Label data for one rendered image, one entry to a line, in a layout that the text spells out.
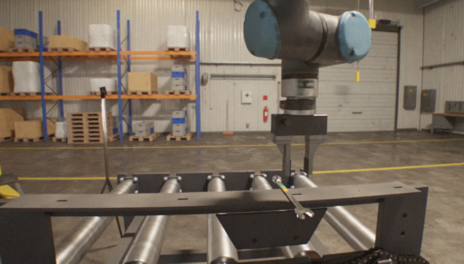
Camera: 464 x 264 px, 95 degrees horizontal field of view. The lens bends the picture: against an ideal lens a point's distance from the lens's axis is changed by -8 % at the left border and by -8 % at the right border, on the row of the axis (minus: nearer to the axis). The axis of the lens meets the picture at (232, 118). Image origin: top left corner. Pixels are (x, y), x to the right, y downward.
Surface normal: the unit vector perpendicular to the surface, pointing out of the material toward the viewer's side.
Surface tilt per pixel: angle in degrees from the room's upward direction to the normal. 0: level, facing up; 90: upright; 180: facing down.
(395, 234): 90
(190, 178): 90
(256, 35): 95
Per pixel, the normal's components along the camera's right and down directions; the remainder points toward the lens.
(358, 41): 0.43, 0.07
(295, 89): -0.50, 0.07
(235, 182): 0.10, 0.08
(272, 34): 0.30, 0.41
